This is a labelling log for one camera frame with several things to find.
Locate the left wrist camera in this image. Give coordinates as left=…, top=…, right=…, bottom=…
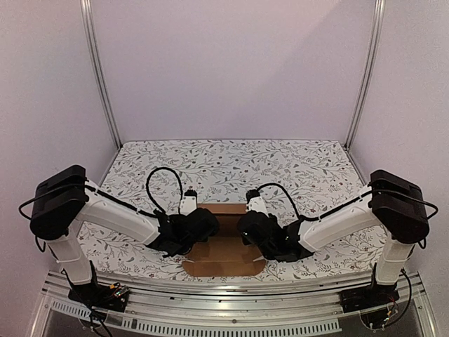
left=180, top=189, right=197, bottom=216

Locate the left aluminium frame post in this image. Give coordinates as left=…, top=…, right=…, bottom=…
left=79, top=0, right=123, bottom=150

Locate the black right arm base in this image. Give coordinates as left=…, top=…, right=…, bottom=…
left=339, top=265, right=400, bottom=313

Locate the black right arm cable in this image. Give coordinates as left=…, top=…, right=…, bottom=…
left=257, top=182, right=373, bottom=222

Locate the right aluminium frame post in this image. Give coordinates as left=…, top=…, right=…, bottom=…
left=343, top=0, right=386, bottom=148

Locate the brown cardboard paper box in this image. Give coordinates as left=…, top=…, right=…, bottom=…
left=182, top=203, right=267, bottom=277

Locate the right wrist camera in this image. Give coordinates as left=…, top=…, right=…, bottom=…
left=246, top=190, right=268, bottom=216

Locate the aluminium frame post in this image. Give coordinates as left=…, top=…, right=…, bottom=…
left=343, top=0, right=386, bottom=148
left=79, top=0, right=123, bottom=150

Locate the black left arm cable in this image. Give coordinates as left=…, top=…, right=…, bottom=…
left=145, top=167, right=185, bottom=215

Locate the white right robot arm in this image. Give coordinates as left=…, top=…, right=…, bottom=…
left=236, top=170, right=430, bottom=306

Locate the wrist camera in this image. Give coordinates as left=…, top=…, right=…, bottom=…
left=246, top=190, right=268, bottom=216
left=180, top=189, right=197, bottom=216

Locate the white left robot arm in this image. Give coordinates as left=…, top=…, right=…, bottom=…
left=29, top=165, right=220, bottom=305

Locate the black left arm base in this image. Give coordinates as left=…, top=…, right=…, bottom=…
left=66, top=261, right=130, bottom=312

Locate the floral patterned table mat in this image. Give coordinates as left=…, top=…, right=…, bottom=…
left=78, top=140, right=385, bottom=284

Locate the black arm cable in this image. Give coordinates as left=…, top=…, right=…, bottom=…
left=145, top=167, right=185, bottom=215
left=257, top=182, right=373, bottom=222

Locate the aluminium front rail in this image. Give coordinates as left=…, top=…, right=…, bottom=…
left=29, top=270, right=438, bottom=337

